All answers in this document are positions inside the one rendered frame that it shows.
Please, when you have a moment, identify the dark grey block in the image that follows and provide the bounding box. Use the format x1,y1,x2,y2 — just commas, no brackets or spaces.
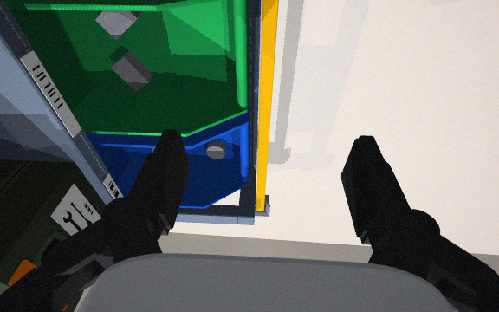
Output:
111,51,153,92

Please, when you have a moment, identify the blue open bin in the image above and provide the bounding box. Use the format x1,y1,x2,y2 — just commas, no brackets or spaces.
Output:
86,109,250,209

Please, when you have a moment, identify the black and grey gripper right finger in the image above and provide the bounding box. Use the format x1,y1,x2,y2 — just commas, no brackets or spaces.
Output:
341,135,499,312

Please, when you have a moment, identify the dark blue metal shelf rack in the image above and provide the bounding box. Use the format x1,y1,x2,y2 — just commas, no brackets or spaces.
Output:
0,0,270,225

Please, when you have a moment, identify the yellow bar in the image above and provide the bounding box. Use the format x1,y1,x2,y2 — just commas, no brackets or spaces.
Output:
256,0,279,211

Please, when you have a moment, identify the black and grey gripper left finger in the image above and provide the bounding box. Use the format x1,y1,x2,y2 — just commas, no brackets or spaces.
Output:
0,129,190,312

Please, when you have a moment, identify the grey rectangular block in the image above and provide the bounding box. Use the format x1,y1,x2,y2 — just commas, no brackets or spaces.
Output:
95,11,143,40

